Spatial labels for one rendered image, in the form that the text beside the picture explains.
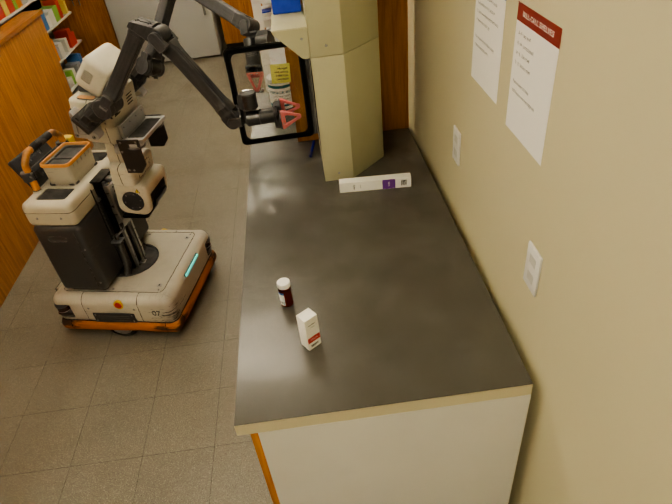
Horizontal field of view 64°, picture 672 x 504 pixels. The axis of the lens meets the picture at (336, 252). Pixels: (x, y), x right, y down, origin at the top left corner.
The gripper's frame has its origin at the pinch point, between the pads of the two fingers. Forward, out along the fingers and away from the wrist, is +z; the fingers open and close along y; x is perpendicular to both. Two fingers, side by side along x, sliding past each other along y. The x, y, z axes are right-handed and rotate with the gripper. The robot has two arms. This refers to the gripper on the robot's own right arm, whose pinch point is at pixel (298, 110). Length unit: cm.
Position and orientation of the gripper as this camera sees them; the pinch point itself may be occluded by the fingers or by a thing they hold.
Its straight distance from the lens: 209.6
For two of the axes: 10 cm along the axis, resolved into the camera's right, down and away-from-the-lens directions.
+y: -1.0, -6.0, 7.9
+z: 9.9, -1.6, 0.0
